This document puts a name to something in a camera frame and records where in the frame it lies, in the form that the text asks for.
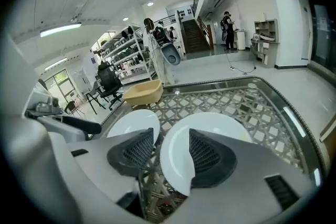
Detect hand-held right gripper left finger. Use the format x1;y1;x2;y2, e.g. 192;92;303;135
65;127;155;203

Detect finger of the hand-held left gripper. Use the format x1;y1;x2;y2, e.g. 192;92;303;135
46;130;89;144
37;115;103;135

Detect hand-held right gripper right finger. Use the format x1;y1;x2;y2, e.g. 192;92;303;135
162;127;319;224

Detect white plate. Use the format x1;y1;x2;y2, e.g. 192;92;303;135
160;112;253;197
107;109;161;140

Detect black office chair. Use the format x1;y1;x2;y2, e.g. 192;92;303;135
96;61;124;111

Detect yellow plastic basin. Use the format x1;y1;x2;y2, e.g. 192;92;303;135
122;79;164;108

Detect white metal shelf rack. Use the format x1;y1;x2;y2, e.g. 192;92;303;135
98;23;158;84

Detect brown wicker glass-top table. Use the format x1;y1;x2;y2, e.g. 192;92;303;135
99;76;329;222

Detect long ceiling light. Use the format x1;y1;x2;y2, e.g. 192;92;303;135
39;23;82;38

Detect grey backpack rig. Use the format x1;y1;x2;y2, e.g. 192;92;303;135
153;26;182;66

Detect grey shelf cabinet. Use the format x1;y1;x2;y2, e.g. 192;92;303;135
250;19;279;69

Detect white low cabinet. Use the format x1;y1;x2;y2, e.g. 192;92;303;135
235;30;247;50

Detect brown staircase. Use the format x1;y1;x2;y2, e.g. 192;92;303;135
181;19;212;55

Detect black glass door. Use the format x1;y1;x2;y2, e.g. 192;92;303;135
308;0;333;69

